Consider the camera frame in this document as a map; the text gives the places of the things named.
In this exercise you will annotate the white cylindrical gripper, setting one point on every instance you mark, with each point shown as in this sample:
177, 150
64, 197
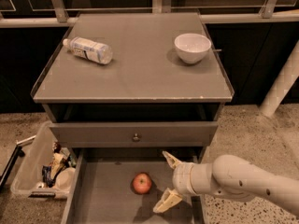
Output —
182, 178

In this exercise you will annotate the red apple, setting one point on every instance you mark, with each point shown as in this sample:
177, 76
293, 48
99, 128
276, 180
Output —
142, 183

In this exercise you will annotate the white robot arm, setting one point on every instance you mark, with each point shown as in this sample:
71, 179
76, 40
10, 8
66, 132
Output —
228, 177

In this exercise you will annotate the round metal drawer knob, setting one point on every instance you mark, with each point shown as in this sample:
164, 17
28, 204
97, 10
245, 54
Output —
136, 137

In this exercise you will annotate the open grey middle drawer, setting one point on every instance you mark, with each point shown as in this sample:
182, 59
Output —
102, 191

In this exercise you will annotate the grey drawer cabinet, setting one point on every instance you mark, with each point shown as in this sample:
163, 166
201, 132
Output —
145, 82

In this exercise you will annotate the grey top drawer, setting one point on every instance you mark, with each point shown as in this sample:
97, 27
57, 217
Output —
119, 134

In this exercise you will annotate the white lid in bin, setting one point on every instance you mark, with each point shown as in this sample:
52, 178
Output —
64, 179

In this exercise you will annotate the snack packets in bin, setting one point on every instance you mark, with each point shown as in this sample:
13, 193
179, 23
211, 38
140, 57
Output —
61, 159

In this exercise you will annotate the clear plastic storage bin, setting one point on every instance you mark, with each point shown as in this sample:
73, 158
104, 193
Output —
28, 180

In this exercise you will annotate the white ceramic bowl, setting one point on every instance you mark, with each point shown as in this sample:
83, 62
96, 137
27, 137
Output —
192, 48

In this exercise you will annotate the clear plastic water bottle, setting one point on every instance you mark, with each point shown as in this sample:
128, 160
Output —
89, 50

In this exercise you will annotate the black flat panel on floor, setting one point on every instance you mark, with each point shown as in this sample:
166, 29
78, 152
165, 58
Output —
17, 152

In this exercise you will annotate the metal railing frame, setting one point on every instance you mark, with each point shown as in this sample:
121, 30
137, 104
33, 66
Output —
38, 13

